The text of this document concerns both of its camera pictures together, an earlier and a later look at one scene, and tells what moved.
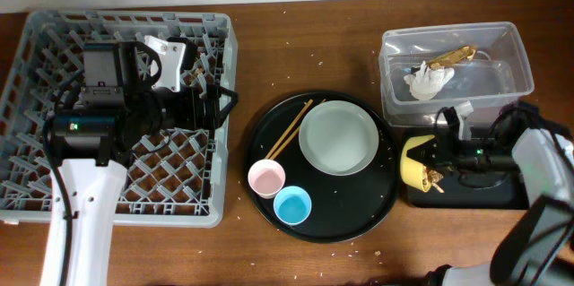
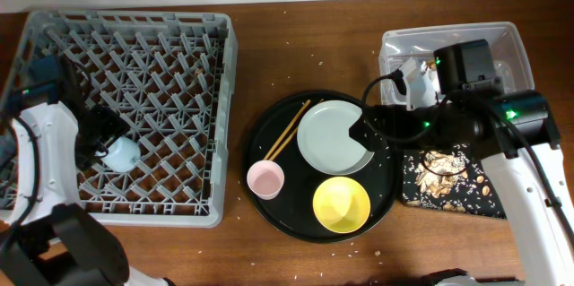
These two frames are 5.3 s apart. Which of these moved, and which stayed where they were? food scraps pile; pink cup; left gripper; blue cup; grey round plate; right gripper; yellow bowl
Moved: yellow bowl; blue cup; right gripper; food scraps pile; left gripper
Stayed: pink cup; grey round plate
